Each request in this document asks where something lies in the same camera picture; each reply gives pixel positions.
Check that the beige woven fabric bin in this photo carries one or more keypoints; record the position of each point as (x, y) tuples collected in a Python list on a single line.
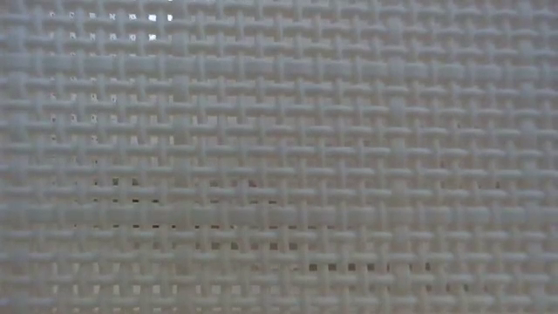
[(279, 157)]

